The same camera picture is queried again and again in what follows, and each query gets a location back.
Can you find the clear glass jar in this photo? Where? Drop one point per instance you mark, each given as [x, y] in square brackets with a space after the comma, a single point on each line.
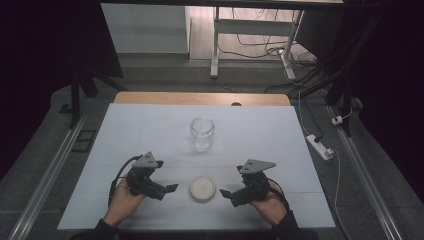
[202, 131]

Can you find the white power strip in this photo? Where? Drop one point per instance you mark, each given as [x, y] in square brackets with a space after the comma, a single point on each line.
[319, 146]

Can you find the person's right hand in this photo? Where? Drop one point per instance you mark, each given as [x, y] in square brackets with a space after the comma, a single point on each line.
[271, 208]

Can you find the black rectangular floor frame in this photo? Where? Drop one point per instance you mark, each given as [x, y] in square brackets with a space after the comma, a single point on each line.
[77, 146]

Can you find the small white adapter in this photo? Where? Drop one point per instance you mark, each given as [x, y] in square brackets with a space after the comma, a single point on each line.
[337, 120]

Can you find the person's left hand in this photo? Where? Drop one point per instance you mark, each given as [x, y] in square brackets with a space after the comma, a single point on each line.
[121, 205]

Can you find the white desk frame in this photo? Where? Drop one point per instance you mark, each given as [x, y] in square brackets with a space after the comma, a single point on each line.
[253, 27]

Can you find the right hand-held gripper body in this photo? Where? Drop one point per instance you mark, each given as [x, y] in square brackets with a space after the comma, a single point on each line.
[255, 190]

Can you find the cream round jar lid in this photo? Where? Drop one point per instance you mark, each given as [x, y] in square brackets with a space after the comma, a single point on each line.
[202, 188]

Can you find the aluminium floor rail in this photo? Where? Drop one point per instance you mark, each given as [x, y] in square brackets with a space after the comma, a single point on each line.
[363, 176]
[50, 176]

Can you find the white table sheet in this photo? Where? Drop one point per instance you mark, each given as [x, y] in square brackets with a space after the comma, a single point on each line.
[250, 133]

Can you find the dark curtain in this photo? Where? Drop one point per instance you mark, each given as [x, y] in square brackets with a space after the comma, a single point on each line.
[40, 50]
[396, 83]

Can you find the wooden table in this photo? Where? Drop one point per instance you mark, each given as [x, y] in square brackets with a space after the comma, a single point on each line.
[186, 98]

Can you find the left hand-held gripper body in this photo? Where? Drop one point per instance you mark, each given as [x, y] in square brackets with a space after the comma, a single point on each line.
[141, 181]

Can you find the black metal stand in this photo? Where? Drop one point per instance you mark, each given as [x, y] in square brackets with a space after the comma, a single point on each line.
[346, 106]
[76, 100]

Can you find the white panel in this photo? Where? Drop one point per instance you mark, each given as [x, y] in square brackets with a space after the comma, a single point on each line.
[146, 28]

